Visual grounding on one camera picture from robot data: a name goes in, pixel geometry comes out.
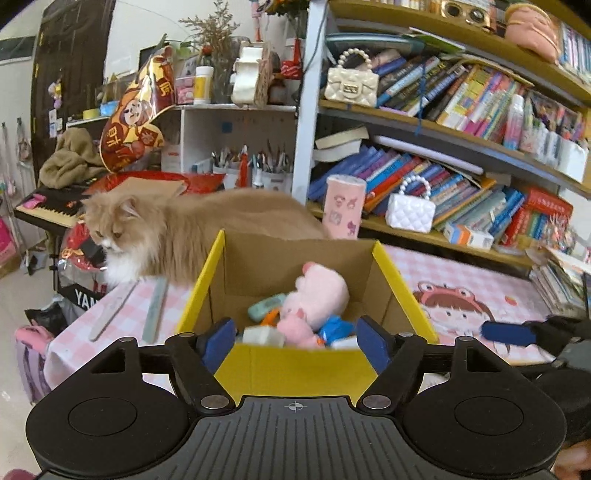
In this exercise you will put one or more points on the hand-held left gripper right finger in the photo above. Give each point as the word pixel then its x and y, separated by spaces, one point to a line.
pixel 371 344

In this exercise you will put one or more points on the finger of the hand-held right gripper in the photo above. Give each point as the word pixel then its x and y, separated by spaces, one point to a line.
pixel 501 333

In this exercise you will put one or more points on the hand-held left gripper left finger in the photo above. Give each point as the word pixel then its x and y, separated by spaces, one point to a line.
pixel 220 344

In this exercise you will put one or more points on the blue plastic toy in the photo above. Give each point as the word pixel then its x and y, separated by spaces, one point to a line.
pixel 337 330

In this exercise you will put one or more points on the white charger adapter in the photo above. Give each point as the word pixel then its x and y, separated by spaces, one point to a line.
pixel 263 335

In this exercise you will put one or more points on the teal plastic toy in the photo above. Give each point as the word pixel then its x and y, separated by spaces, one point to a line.
pixel 265 308

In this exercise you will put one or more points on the large pink pig plush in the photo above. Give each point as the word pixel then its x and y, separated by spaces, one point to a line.
pixel 323 290

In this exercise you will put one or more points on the small pink plush toy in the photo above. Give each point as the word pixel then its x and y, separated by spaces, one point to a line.
pixel 295 327

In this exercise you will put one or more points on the yellow cardboard box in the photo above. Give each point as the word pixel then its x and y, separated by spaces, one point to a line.
pixel 295 374

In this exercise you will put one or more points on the person's right forearm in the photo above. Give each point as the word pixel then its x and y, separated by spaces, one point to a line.
pixel 572 461

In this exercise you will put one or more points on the stack of paper booklets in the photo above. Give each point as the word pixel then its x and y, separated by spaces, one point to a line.
pixel 554 281

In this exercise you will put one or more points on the green ruler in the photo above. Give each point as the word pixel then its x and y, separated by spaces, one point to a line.
pixel 154 309

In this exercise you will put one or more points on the orange and white carton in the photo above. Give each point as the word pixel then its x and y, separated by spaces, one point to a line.
pixel 468 237

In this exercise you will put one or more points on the white nail file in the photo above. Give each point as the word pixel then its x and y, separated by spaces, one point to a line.
pixel 113 311

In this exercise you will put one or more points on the orange long-haired cat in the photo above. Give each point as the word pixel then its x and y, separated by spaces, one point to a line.
pixel 207 230

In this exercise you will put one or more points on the colourful figurine ornament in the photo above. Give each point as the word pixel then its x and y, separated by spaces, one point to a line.
pixel 561 235

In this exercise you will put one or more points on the red book set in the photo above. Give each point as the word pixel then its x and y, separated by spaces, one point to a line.
pixel 540 207

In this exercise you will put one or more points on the white quilted handbag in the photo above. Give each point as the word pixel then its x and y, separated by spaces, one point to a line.
pixel 411 214

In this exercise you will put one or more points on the pink printed cylinder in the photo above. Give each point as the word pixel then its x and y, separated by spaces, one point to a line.
pixel 344 207

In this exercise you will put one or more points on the row of blue books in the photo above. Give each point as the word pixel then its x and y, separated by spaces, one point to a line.
pixel 415 175

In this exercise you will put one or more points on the red foil bag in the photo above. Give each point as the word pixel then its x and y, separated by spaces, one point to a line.
pixel 76 244

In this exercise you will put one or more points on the row of pens in holders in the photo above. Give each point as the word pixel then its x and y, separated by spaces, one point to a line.
pixel 231 159

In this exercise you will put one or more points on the white pen box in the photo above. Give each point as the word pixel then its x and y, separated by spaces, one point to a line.
pixel 572 161

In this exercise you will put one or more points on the pink backpack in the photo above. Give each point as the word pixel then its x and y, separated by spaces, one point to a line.
pixel 32 360

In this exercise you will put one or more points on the pastel bottle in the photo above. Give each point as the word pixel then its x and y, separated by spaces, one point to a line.
pixel 513 124

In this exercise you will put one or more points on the white cabinet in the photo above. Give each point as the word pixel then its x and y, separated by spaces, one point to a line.
pixel 263 129

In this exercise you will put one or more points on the black electric keyboard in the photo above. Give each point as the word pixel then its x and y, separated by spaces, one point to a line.
pixel 46 210

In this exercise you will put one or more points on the red foil figure balloon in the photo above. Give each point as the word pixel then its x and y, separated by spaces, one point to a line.
pixel 134 134

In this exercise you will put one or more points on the brown blanket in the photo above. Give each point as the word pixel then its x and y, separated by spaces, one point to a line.
pixel 69 161

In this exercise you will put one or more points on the row of colourful thin books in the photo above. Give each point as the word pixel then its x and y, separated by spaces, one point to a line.
pixel 452 97

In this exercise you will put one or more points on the white bottle yellow label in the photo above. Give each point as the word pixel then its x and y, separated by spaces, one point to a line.
pixel 203 87

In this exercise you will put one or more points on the cream quilted handbag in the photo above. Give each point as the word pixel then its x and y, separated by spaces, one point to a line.
pixel 351 87

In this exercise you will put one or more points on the cream ribbon roll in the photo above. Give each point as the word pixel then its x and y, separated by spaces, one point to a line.
pixel 244 78

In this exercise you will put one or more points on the dried flower bunch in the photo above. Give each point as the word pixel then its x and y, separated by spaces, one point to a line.
pixel 212 32

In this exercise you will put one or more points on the gold speaker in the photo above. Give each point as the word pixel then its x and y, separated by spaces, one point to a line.
pixel 466 14

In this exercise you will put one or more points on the dark door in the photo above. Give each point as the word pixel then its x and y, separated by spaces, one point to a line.
pixel 69 46

